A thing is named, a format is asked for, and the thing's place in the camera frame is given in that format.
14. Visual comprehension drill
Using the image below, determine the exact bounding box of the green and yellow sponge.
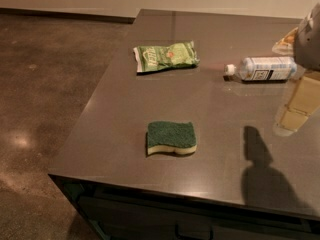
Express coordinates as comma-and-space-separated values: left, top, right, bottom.
147, 121, 197, 156

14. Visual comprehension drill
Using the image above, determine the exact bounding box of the green jalapeno chip bag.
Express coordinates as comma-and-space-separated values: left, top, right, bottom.
133, 41, 200, 73

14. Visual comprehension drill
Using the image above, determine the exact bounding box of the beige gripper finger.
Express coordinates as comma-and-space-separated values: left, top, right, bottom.
273, 71, 320, 136

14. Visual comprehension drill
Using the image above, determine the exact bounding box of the clear plastic water bottle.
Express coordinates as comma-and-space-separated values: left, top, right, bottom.
224, 57, 297, 82

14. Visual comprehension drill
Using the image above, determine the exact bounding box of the dark cabinet drawer front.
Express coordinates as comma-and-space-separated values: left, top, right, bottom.
77, 186, 320, 240

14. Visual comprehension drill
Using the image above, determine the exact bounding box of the yellow snack bag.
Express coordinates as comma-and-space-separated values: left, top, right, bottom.
272, 28, 298, 56

